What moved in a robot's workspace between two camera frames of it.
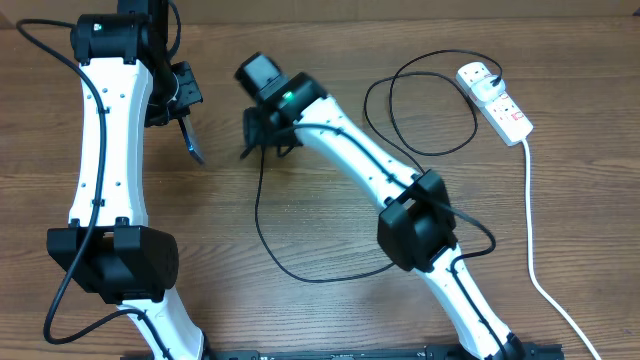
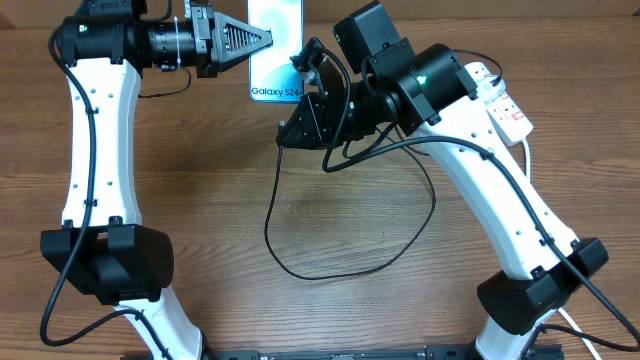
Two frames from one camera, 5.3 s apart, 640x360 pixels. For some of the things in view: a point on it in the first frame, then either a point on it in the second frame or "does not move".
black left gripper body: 178,90 -> 187,44
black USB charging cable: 369,271 -> 416,234
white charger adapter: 485,91 does not move
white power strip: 502,114 does not move
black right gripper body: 262,128 -> 364,114
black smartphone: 192,142 -> 272,74
